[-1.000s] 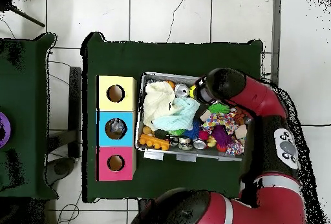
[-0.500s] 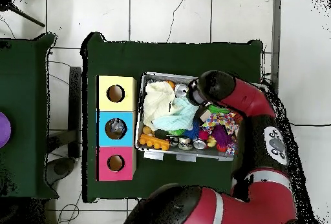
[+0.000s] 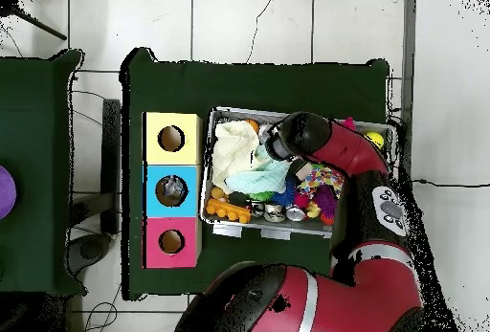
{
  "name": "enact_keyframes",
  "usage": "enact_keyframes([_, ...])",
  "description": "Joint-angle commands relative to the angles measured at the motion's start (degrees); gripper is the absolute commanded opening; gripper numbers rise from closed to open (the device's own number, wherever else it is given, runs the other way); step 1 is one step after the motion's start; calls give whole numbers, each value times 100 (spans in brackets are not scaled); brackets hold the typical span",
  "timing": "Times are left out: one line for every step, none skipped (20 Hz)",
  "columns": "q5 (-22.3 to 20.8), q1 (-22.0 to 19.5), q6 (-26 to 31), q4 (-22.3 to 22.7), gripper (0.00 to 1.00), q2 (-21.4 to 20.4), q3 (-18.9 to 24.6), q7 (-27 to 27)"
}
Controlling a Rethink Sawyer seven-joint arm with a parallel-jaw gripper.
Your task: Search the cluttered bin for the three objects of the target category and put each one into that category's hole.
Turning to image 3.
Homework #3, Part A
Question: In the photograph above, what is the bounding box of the mint green cloth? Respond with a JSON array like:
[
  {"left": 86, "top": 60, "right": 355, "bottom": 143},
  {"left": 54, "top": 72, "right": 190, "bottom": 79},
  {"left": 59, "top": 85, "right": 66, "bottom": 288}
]
[{"left": 225, "top": 147, "right": 297, "bottom": 195}]

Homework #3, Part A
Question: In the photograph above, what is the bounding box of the cream yellow cloth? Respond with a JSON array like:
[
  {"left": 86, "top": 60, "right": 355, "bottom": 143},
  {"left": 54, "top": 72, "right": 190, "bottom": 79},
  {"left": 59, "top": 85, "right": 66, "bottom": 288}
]
[{"left": 212, "top": 120, "right": 262, "bottom": 194}]

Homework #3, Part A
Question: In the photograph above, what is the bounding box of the orange rubber toy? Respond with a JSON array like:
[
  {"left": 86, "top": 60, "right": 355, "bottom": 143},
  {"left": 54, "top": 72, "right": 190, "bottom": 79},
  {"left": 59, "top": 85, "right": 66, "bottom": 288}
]
[{"left": 205, "top": 198, "right": 254, "bottom": 226}]

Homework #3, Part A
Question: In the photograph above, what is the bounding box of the clear mesh bin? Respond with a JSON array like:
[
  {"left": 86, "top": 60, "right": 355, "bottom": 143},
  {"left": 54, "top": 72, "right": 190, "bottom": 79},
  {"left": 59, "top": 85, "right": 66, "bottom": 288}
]
[{"left": 199, "top": 105, "right": 399, "bottom": 242}]

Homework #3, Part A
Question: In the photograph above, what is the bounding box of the wooden box with three holes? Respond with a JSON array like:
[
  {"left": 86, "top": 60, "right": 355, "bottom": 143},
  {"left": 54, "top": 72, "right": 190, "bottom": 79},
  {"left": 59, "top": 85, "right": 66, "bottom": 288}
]
[{"left": 143, "top": 110, "right": 205, "bottom": 271}]

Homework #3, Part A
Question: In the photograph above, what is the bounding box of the green spiky ball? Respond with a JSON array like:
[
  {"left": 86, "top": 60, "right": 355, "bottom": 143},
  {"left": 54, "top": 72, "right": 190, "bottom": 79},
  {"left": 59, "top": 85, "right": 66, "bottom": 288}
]
[{"left": 251, "top": 189, "right": 277, "bottom": 203}]

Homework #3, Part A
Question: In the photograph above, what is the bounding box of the polka dot cloth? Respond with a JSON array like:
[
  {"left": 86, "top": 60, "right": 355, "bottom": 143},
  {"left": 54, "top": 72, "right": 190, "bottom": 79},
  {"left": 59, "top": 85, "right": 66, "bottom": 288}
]
[{"left": 297, "top": 165, "right": 345, "bottom": 200}]

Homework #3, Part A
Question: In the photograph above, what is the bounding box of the green side table cloth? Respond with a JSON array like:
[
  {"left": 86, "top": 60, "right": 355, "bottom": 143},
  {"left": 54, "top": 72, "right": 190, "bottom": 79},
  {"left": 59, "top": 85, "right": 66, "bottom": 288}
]
[{"left": 0, "top": 48, "right": 87, "bottom": 298}]

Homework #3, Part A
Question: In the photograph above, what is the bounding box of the purple disc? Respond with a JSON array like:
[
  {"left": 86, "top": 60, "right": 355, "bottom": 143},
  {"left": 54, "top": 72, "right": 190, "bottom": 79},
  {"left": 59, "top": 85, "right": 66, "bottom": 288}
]
[{"left": 0, "top": 165, "right": 18, "bottom": 222}]

